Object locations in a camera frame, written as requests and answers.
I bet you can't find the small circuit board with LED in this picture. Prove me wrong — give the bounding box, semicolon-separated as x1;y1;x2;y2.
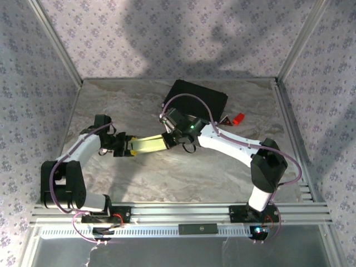
249;225;270;241

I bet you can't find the aluminium front rail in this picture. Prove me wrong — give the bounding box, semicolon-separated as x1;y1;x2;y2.
29;202;334;226

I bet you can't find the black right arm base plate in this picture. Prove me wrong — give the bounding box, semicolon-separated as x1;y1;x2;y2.
228;205;280;223

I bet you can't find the aluminium side frame rail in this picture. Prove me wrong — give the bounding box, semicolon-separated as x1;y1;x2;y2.
274;79;326;205

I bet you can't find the white slotted cable duct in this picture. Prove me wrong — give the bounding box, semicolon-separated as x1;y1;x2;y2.
40;224;253;239

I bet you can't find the black base connector block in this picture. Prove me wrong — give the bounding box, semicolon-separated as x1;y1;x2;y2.
91;226;115;241

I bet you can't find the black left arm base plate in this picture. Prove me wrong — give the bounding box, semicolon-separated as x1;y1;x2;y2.
80;205;132;225

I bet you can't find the light green paper box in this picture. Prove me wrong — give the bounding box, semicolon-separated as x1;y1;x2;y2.
129;134;167;154

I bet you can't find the black label plate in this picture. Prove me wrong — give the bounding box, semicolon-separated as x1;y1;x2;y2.
178;223;219;236

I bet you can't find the grey metal front panel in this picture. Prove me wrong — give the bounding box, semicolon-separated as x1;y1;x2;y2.
30;239;334;267

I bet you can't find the thin purple base cable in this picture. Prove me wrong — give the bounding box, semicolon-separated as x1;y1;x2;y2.
71;207;109;246
261;208;283;245

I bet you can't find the black hard case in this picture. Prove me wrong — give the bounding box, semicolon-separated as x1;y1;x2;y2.
161;79;229;120

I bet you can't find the aluminium frame post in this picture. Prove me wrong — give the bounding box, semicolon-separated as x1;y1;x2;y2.
27;0;84;86
276;0;333;84

